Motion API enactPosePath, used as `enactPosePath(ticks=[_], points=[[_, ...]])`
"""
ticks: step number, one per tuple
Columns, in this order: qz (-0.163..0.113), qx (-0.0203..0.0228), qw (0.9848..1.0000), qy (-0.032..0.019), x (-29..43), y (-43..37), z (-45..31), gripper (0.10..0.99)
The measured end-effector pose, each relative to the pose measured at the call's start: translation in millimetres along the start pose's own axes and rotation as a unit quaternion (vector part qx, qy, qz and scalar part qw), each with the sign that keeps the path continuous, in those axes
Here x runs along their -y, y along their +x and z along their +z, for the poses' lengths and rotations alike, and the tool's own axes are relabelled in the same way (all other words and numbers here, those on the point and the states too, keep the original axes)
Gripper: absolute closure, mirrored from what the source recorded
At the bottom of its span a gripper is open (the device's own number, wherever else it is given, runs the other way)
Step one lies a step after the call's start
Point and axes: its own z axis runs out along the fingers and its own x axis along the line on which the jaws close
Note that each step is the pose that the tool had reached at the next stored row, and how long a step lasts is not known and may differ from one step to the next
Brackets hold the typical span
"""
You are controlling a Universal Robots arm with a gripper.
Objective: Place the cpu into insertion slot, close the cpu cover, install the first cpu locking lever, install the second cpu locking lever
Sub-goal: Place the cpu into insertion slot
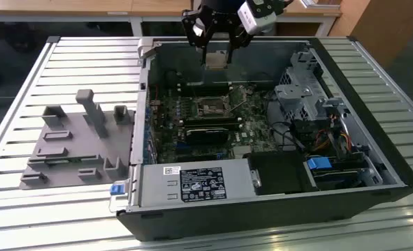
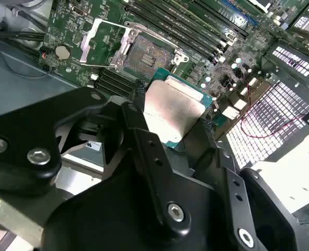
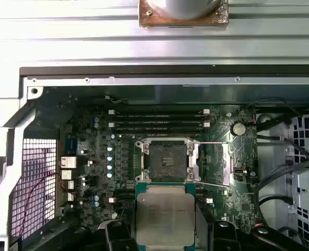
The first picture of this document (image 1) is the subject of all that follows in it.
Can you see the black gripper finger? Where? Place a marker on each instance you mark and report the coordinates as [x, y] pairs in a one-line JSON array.
[[240, 39], [194, 41]]

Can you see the silver topped CPU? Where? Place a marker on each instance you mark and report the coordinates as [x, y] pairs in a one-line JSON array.
[[215, 61]]

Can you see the black RAM slot bank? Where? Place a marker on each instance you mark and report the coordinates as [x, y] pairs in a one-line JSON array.
[[206, 89], [210, 122]]

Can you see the CPU socket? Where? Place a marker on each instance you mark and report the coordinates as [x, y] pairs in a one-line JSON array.
[[211, 107]]

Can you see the black plastic drive cover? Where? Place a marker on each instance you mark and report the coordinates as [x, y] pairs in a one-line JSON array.
[[280, 172]]

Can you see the metal disk bay cage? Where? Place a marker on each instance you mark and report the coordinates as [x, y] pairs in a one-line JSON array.
[[290, 104]]

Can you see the green motherboard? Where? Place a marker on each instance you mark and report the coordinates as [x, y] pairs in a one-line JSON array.
[[252, 125]]

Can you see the black graphics card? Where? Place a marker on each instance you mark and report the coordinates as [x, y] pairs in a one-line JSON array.
[[206, 137]]

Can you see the wooden desk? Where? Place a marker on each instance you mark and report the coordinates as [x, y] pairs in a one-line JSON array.
[[70, 5]]

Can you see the wooden cabinet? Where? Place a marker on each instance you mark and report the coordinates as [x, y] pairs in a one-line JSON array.
[[384, 26]]

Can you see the silver finned heat sink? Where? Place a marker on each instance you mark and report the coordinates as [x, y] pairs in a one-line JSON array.
[[242, 152]]

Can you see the grey parts rack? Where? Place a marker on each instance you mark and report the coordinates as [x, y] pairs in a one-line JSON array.
[[74, 130]]

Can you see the blue disk carrier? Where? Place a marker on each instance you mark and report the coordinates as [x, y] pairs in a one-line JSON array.
[[318, 164]]

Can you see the silver power supply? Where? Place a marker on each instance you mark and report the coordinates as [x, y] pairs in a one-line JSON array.
[[157, 183]]

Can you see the green RAM stick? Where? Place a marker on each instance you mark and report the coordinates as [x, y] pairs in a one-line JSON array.
[[75, 159]]

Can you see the blue case latch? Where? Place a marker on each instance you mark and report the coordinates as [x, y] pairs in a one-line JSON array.
[[118, 189]]

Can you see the black PC case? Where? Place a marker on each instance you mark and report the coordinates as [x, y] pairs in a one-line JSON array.
[[227, 222]]

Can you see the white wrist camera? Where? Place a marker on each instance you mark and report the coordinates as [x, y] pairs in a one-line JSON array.
[[254, 18]]

